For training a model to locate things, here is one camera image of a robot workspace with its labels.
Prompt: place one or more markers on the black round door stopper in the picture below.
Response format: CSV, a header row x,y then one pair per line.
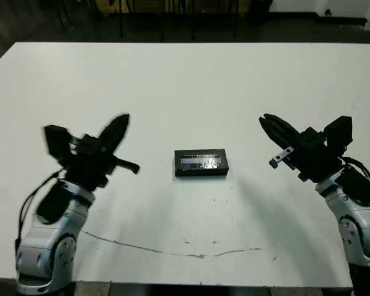
x,y
327,12

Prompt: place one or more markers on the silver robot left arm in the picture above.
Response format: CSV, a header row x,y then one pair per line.
x,y
46,246

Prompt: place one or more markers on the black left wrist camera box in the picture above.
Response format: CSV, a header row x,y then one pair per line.
x,y
57,140

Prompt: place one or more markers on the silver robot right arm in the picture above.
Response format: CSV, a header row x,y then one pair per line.
x,y
360,228

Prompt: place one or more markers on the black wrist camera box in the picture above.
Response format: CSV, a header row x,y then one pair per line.
x,y
339,131
57,140

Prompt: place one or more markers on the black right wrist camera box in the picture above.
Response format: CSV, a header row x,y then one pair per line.
x,y
339,131

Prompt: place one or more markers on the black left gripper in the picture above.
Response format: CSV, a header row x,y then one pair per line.
x,y
86,163

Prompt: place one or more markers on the black printed box lid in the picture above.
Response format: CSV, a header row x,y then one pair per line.
x,y
200,161

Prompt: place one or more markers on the black robot body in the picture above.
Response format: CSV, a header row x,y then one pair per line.
x,y
209,291

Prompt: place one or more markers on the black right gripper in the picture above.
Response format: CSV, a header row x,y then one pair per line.
x,y
314,157

